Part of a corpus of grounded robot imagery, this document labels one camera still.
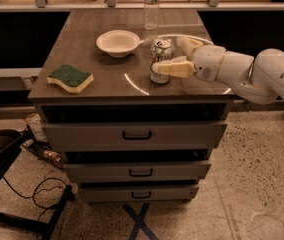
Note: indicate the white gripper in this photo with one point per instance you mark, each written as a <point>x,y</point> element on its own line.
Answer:
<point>208,63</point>

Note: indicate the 7up soda can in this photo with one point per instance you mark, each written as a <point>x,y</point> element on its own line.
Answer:
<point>161,49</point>

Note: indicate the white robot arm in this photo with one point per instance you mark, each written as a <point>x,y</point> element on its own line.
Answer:
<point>258,79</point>

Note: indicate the clear plastic water bottle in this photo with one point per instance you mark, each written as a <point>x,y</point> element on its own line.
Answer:
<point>151,10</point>

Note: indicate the white bowl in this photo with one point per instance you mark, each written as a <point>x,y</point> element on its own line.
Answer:
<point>118,43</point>

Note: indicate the grey drawer cabinet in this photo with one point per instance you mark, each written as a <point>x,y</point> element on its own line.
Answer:
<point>122,92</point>

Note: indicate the middle drawer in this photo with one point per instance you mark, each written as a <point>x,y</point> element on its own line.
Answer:
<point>137,172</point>

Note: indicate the drawer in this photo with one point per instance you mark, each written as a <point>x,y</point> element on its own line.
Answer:
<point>138,193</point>
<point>137,172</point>
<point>134,136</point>

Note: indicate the green yellow sponge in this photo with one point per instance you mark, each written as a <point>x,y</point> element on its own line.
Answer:
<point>70,78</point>

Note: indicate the bottom drawer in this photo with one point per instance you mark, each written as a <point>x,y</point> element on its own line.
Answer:
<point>138,193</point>

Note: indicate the top drawer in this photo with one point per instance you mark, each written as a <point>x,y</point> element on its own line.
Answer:
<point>134,136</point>

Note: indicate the snack bag on floor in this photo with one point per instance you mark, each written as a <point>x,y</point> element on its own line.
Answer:
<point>35,124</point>

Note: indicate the blue tape cross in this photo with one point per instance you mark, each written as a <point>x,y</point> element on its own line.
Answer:
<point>139,222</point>

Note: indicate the dark snack packet on floor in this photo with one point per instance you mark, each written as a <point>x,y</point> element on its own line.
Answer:
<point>44,153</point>

